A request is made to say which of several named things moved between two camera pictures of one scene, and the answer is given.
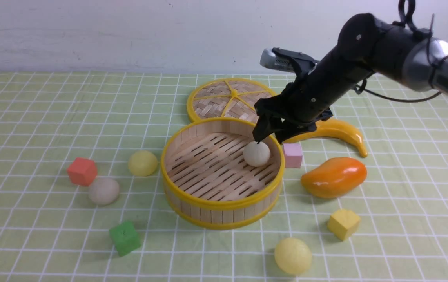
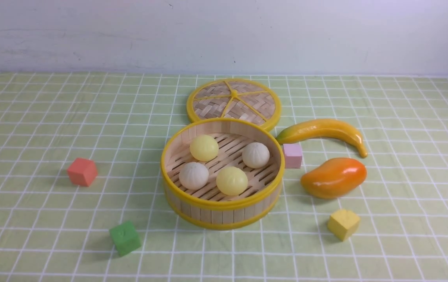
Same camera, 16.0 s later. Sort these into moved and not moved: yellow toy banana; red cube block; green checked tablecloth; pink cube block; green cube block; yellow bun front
Moved: yellow bun front
Not moved: green checked tablecloth; green cube block; red cube block; yellow toy banana; pink cube block
